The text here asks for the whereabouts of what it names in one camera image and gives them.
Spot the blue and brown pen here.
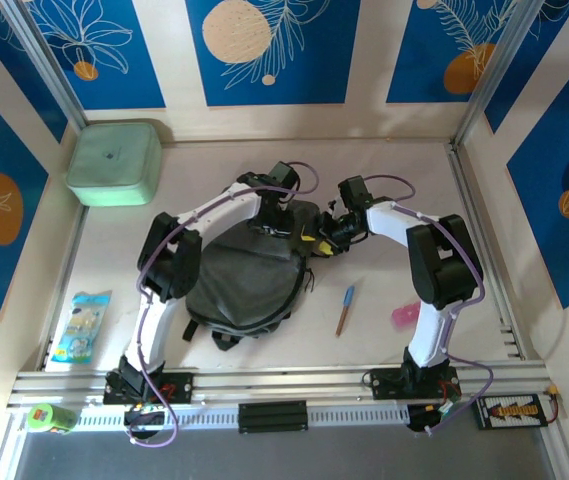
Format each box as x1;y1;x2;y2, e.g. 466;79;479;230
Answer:
334;284;357;338

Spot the grey fabric backpack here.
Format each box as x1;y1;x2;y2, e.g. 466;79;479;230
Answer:
181;199;318;351

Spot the pink plastic eraser case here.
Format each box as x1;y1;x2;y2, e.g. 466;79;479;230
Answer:
391;302;421;330

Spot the blue poster beige circle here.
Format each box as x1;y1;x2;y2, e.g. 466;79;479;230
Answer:
185;0;363;107

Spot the mint green zipped case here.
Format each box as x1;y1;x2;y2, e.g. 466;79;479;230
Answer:
65;119;164;208

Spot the black ribbed block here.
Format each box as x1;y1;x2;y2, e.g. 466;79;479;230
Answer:
237;399;310;435

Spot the blue poster orange circle fern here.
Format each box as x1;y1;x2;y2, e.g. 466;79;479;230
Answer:
386;0;518;105

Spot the grey metal plate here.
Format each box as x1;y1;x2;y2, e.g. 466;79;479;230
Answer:
11;429;563;480

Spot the light blue snack packet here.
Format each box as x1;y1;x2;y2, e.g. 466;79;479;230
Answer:
49;290;114;365

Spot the blue poster white flower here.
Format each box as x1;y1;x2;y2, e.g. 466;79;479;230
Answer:
28;0;167;111

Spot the black power distribution board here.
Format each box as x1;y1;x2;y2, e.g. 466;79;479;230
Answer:
472;393;549;431

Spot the green can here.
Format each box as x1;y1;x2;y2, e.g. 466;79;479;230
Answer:
27;403;79;435

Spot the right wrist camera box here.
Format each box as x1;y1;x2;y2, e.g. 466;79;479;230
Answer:
337;174;374;207

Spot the aluminium table edge rail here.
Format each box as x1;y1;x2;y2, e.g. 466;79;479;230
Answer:
446;142;530;361
38;202;90;371

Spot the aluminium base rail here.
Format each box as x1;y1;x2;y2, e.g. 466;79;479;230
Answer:
6;366;561;407

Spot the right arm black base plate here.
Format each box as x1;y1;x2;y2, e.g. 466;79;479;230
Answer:
363;367;463;401

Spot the white slotted cable duct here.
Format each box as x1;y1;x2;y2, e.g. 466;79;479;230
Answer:
76;402;411;432

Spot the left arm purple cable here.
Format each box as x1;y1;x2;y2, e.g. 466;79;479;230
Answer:
126;159;323;450

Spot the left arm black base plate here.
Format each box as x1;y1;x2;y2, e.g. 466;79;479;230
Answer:
102;368;196;405

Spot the aluminium frame post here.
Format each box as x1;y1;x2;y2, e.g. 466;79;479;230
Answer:
452;0;550;147
1;0;89;130

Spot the yellow connector with red wire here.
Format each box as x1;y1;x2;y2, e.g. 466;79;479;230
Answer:
547;382;564;424

